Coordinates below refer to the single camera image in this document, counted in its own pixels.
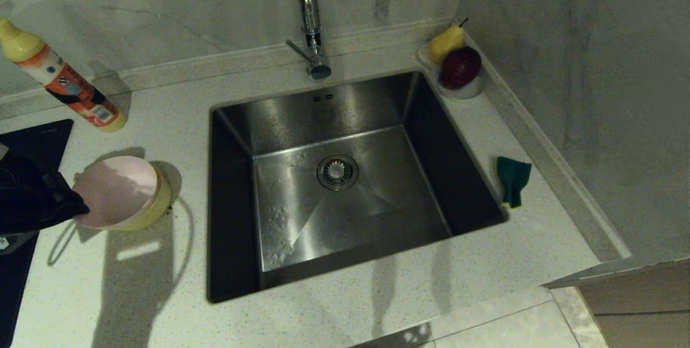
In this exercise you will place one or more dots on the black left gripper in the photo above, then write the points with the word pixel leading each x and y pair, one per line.
pixel 27 197

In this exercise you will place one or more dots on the pink plastic bowl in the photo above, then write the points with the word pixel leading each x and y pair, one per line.
pixel 118 192

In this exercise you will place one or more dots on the yellow plastic bowl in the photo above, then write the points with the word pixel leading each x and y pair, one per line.
pixel 156 202

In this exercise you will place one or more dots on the orange label dish soap bottle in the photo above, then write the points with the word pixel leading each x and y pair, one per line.
pixel 67 86

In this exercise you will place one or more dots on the chrome faucet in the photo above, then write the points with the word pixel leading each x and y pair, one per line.
pixel 310 8

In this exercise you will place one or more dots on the green and yellow sponge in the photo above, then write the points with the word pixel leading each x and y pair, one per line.
pixel 512 175

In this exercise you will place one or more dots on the stainless steel sink basin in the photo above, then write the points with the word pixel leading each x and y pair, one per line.
pixel 377 208

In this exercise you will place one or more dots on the black induction cooktop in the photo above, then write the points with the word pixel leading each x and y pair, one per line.
pixel 38 138

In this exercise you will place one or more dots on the round metal drain strainer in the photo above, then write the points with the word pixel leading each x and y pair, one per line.
pixel 337 172

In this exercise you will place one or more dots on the yellow pear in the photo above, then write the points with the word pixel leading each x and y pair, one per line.
pixel 446 42

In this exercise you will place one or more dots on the small white dish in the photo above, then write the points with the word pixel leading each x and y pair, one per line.
pixel 468 92

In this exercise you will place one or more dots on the dark red apple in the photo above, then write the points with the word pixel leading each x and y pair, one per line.
pixel 462 67

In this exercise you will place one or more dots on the beige wooden cabinet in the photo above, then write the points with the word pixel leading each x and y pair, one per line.
pixel 641 305

